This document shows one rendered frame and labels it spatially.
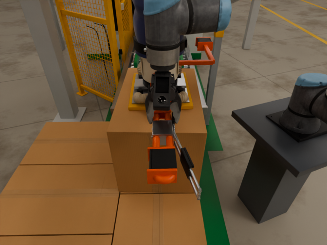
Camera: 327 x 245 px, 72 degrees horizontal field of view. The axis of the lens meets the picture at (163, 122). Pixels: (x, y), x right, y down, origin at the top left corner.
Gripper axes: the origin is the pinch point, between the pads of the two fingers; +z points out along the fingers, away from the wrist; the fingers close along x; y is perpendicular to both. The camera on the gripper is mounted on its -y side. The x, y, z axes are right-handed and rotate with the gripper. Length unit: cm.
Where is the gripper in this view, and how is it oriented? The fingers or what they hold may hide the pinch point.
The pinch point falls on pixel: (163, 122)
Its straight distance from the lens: 73.5
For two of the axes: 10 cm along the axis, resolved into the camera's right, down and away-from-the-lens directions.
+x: -10.0, 0.1, 0.0
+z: 0.1, 7.9, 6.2
